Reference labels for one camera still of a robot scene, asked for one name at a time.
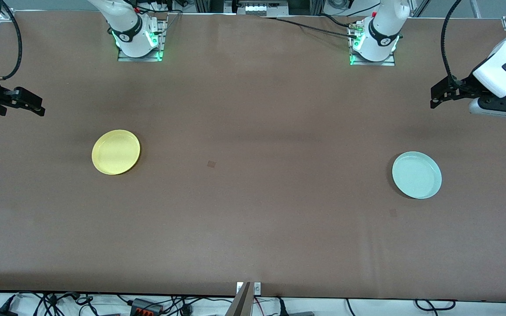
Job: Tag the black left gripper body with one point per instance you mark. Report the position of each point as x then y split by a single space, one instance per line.
467 85

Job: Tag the pale green round plate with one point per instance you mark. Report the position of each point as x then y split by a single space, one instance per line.
416 175

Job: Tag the yellow round plate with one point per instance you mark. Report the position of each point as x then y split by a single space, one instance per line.
116 152

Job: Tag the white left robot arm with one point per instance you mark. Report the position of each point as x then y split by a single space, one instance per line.
384 26

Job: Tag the white connector block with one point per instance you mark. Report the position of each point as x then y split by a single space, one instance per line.
255 9

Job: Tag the black power adapter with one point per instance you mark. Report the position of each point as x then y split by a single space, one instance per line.
0 312

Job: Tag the black orange power strip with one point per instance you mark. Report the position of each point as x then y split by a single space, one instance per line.
146 306

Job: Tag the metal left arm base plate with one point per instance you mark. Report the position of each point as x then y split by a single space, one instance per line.
391 62

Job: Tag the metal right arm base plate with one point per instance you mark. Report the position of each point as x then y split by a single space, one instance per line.
160 41

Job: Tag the grey metal post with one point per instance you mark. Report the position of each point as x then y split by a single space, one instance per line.
240 303

